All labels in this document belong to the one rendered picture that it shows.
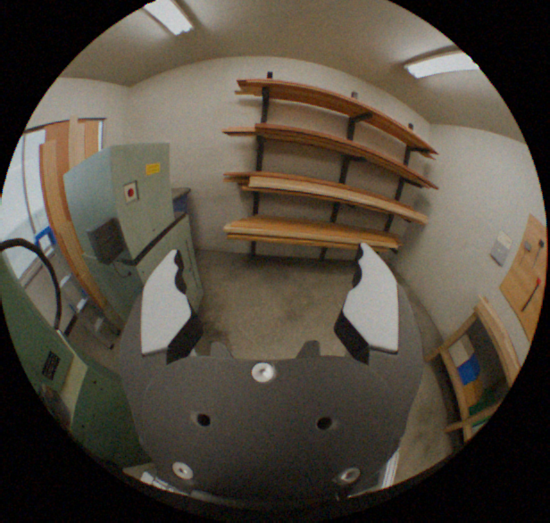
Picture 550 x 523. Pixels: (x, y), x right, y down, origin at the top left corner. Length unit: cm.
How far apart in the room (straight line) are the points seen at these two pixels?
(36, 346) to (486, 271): 318
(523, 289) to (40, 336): 315
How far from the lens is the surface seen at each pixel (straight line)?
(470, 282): 250
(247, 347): 140
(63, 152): 227
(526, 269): 242
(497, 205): 252
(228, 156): 193
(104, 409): 93
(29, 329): 78
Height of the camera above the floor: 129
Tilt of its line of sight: 33 degrees down
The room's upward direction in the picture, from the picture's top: 7 degrees clockwise
